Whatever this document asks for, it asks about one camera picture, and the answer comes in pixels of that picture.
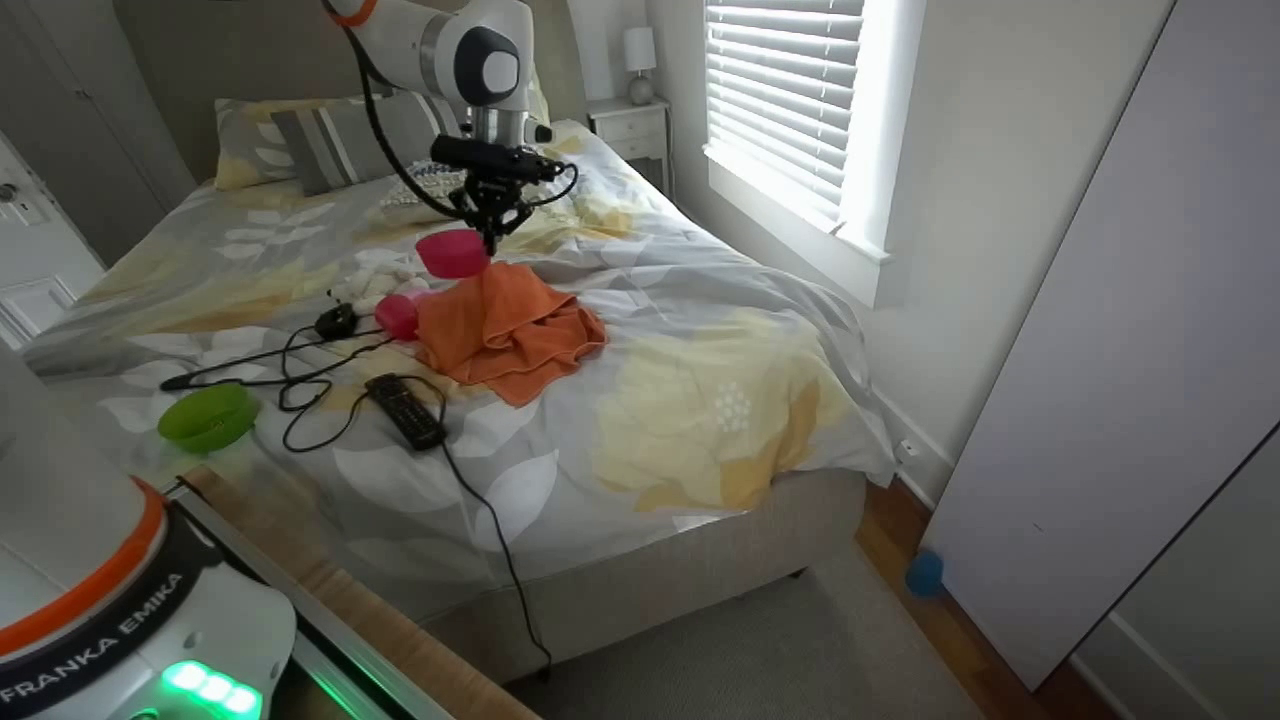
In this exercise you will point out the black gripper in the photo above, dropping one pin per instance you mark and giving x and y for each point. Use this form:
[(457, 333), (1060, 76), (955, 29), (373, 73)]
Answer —
[(492, 197)]

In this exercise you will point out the red plastic bowl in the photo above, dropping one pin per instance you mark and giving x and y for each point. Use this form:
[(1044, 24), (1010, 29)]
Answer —
[(455, 255)]

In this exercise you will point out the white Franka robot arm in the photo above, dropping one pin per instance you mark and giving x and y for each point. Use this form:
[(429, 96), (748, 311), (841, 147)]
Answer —
[(426, 40)]

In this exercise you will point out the orange towel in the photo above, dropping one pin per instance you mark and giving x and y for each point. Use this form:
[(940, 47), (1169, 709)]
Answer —
[(512, 333)]

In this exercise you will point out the green plastic bowl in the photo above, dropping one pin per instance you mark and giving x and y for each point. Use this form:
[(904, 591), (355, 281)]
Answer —
[(209, 418)]

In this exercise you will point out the small pink cup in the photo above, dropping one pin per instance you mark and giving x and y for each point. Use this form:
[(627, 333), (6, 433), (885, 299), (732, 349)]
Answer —
[(399, 318)]

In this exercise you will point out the grey striped pillow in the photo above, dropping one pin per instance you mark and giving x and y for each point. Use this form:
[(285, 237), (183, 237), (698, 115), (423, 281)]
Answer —
[(355, 141)]

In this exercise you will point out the white nightstand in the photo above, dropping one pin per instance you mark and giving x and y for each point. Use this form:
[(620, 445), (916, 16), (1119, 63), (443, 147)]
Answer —
[(633, 135)]

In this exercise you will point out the small black device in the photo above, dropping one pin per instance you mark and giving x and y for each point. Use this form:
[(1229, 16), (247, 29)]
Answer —
[(336, 323)]

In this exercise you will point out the black remote control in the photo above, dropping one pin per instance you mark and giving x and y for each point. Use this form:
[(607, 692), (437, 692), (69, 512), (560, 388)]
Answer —
[(404, 410)]

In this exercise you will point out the small white table lamp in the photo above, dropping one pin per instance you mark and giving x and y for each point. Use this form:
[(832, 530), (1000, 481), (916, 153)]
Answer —
[(643, 55)]

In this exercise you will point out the floral grey yellow duvet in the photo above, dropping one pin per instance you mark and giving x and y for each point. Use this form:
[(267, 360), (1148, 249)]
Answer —
[(694, 386)]

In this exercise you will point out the floral yellow pillow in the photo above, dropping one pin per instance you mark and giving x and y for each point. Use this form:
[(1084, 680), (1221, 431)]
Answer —
[(247, 141)]

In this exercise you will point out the white window blinds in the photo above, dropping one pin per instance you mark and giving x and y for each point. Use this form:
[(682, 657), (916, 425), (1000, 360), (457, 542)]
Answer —
[(780, 92)]

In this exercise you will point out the beige bed base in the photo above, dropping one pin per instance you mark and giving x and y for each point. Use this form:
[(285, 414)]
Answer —
[(667, 562)]

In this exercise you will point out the wooden table edge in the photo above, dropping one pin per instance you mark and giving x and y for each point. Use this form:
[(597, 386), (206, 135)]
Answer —
[(387, 643)]

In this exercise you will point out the white panelled door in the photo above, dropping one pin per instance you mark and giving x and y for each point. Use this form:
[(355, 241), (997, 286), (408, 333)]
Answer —
[(44, 265)]

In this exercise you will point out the small blue ball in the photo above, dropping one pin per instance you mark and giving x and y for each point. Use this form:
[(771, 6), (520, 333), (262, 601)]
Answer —
[(927, 574)]

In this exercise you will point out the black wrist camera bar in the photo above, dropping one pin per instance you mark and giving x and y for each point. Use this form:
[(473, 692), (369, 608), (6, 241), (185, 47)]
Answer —
[(499, 158)]

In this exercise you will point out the white window frame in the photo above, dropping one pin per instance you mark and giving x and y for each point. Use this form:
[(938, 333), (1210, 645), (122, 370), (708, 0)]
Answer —
[(873, 200)]

